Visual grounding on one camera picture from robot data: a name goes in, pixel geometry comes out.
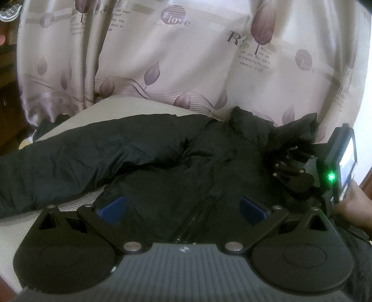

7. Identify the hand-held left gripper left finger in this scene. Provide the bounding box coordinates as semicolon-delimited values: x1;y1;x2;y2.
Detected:
37;195;143;255

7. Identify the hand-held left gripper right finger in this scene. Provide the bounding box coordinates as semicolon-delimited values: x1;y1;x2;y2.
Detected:
224;196;332;255

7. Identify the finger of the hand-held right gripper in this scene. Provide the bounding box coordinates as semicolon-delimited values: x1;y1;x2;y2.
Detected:
271;163;317;199
269;142;318;164

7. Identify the black padded jacket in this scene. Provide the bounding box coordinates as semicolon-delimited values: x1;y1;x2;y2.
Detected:
0;106;372;302

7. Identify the person's right hand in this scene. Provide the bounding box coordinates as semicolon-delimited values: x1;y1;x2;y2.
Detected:
334;184;372;230

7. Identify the dark cloth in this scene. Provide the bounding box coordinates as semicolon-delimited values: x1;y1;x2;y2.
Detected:
31;114;72;143

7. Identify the leaf printed pale curtain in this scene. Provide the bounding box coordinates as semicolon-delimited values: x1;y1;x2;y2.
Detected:
16;0;367;144

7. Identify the grey white sneaker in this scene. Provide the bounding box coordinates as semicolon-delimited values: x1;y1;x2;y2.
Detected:
0;4;21;23

